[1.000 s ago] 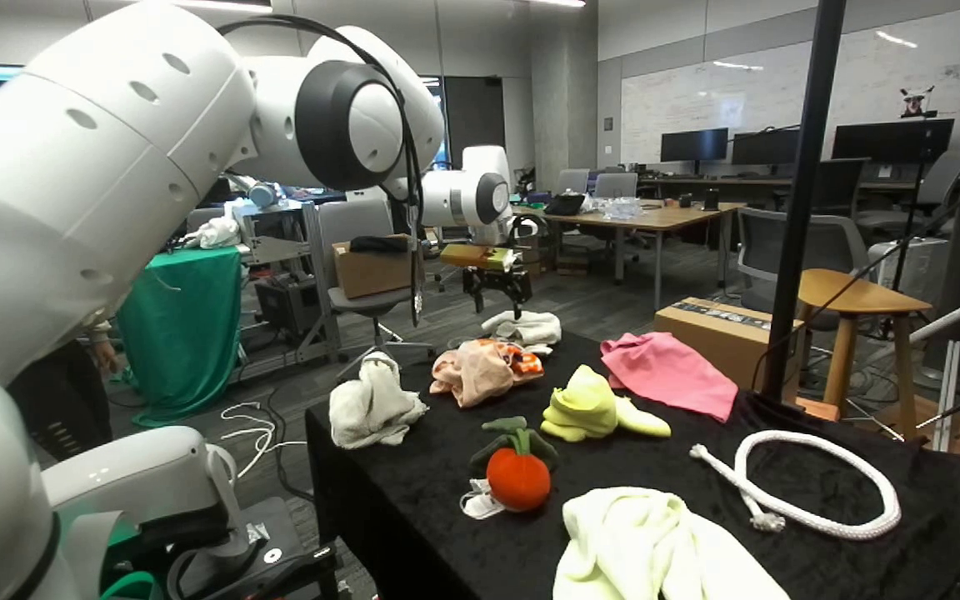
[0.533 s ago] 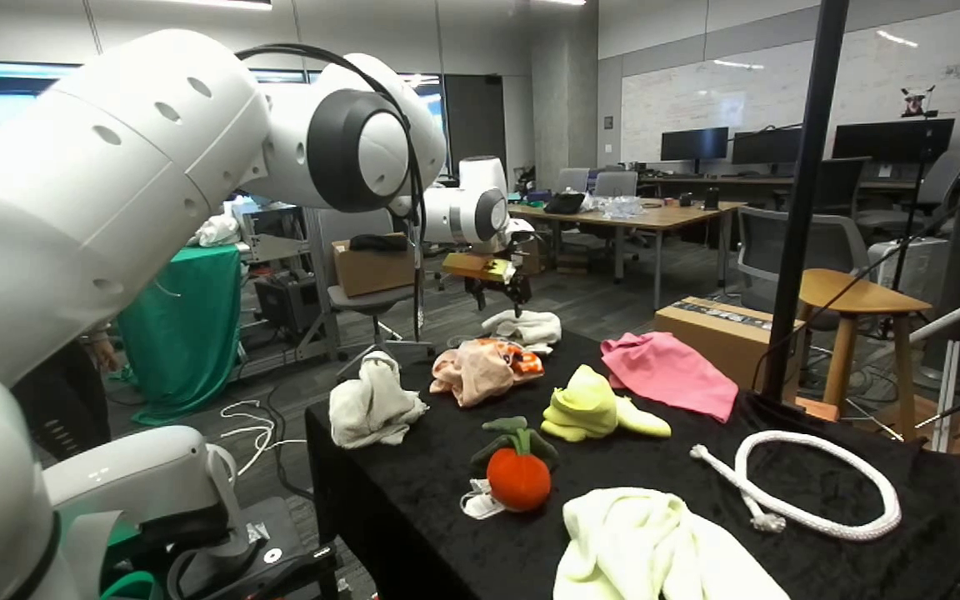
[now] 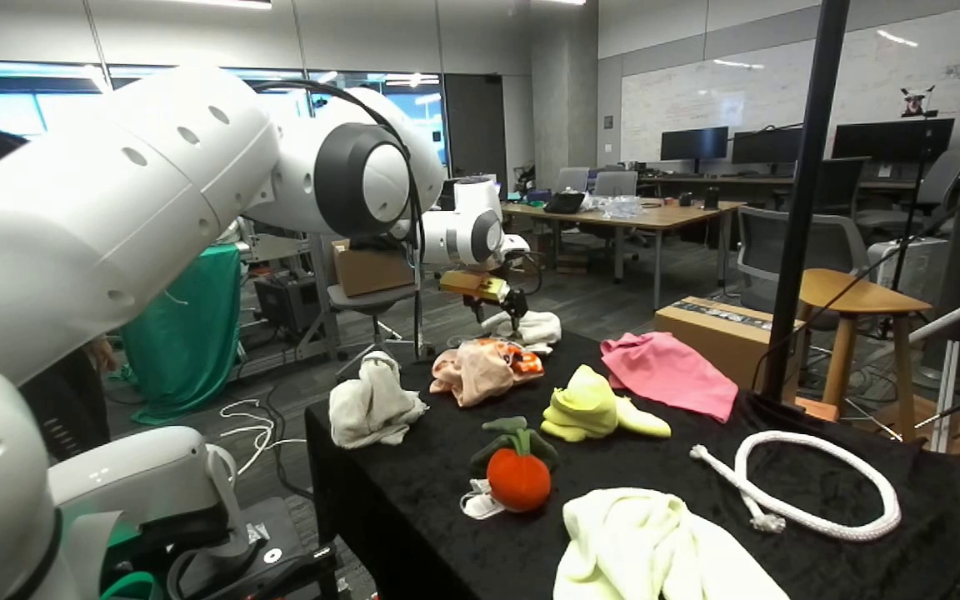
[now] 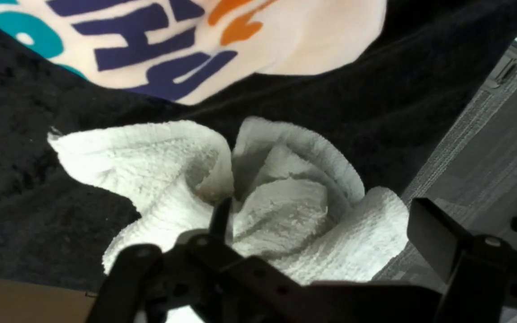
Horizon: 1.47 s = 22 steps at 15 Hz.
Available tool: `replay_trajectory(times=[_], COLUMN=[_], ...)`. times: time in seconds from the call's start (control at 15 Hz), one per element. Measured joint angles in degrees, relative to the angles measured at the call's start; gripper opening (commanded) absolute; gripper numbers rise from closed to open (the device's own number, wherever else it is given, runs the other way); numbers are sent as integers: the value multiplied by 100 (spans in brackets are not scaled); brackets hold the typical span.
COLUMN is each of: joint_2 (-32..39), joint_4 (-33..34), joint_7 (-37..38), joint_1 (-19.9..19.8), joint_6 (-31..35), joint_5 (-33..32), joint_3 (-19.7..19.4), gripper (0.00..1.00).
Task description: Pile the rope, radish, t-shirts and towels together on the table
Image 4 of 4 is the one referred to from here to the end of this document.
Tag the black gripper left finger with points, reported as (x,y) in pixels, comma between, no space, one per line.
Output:
(151,280)

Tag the peach printed t-shirt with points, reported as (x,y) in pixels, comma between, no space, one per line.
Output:
(305,41)

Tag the long cardboard box black tape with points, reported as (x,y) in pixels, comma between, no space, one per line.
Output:
(18,302)

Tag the large white towel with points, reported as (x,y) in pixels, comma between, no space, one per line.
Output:
(151,162)

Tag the black table cloth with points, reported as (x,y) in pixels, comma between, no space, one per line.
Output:
(31,198)

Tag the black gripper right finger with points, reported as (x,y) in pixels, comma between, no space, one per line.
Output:
(492,280)

